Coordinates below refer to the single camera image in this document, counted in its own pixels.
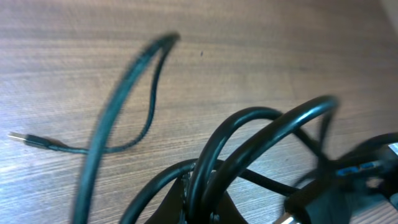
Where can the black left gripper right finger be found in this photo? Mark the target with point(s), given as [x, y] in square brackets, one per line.
[227, 213]

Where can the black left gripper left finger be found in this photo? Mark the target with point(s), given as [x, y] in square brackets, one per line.
[171, 210]

